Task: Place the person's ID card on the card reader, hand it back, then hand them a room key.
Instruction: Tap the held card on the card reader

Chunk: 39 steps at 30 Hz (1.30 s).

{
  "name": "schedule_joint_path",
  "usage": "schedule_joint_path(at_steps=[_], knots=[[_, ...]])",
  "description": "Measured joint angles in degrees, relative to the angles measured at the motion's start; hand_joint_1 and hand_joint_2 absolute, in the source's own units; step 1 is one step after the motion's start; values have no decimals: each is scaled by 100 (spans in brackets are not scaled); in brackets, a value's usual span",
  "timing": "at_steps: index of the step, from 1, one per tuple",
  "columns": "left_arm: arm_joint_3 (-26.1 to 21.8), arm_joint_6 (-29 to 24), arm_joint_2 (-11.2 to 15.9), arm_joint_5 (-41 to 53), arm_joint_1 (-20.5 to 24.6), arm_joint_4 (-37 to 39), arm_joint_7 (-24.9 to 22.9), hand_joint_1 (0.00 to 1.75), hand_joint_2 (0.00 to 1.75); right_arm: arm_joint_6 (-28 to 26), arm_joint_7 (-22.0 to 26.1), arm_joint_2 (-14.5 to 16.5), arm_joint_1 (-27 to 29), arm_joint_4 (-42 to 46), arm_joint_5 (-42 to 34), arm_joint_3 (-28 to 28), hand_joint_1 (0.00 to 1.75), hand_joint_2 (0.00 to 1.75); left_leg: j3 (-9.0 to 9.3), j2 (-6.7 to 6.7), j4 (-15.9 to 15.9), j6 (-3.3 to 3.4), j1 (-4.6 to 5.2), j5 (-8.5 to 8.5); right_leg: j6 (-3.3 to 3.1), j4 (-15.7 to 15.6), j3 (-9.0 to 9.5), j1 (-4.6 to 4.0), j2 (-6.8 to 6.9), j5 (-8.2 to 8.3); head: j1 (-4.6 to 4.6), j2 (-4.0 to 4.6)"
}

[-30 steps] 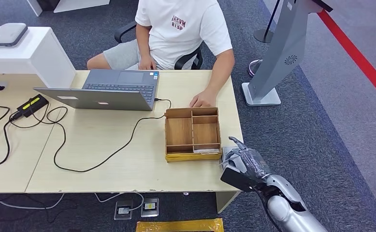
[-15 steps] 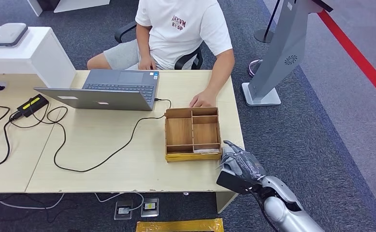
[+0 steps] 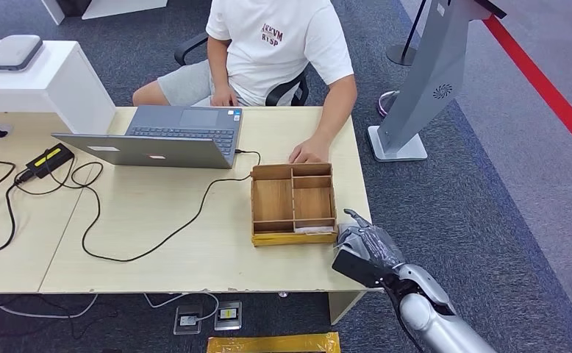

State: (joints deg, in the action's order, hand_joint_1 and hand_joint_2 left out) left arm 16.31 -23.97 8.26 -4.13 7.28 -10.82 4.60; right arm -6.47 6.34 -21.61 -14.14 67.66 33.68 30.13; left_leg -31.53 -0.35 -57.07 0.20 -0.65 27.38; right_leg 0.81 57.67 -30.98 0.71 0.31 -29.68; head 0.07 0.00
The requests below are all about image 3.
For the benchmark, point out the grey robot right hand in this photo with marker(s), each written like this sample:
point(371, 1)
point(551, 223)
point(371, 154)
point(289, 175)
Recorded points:
point(373, 243)

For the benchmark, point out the person's right hand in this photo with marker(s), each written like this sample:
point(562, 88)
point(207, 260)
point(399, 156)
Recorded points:
point(225, 96)

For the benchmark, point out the person's left hand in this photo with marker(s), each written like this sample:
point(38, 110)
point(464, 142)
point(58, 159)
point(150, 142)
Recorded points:
point(310, 153)

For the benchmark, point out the person's right forearm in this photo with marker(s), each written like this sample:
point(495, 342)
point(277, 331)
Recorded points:
point(218, 61)

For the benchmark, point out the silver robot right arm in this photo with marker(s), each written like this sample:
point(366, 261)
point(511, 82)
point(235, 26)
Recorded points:
point(432, 321)

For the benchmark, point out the person's left forearm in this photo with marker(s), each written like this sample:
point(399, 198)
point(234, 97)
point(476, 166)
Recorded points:
point(337, 107)

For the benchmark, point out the white card stack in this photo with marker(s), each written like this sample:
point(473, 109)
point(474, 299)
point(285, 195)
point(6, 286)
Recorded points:
point(314, 230)

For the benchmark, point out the person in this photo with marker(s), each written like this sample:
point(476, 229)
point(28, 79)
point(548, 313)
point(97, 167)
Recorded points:
point(276, 44)

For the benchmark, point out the wooden organizer box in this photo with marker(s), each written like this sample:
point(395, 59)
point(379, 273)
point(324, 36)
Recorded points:
point(274, 200)

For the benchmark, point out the black office chair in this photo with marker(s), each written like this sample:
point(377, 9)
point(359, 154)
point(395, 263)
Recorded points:
point(286, 92)

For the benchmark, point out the grey laptop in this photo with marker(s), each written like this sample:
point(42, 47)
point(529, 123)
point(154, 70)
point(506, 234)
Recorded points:
point(169, 151)

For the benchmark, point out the chrome stanchion base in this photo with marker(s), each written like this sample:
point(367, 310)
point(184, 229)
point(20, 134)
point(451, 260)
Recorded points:
point(387, 103)

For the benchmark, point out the white furniture panel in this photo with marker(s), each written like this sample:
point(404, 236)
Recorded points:
point(115, 6)

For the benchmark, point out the grey kiosk stand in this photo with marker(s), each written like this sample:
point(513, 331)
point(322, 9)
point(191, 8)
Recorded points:
point(432, 73)

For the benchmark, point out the metal floor socket plate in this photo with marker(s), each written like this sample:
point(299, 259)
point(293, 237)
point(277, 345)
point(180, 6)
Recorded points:
point(188, 320)
point(228, 315)

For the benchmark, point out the white cabinet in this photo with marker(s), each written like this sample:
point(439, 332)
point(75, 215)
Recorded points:
point(47, 87)

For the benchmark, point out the black power adapter yellow label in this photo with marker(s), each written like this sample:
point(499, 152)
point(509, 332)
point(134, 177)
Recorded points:
point(49, 161)

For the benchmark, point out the grey flat device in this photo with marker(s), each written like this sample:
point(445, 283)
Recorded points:
point(13, 52)

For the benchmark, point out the black stanchion post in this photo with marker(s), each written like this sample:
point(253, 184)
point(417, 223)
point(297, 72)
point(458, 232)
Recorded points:
point(402, 54)

